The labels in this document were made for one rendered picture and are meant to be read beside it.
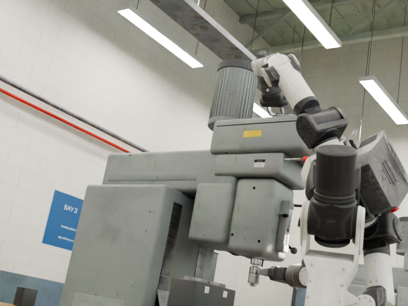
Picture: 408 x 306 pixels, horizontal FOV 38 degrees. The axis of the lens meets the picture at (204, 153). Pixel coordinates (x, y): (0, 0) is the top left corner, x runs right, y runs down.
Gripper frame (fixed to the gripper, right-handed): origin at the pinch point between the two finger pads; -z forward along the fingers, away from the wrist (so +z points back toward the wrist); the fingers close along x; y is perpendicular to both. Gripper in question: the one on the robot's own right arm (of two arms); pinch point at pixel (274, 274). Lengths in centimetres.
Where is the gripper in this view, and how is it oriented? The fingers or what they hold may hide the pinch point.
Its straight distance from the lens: 239.1
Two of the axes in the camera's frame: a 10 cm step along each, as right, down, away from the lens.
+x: -8.0, -3.0, -5.3
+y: -1.7, 9.5, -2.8
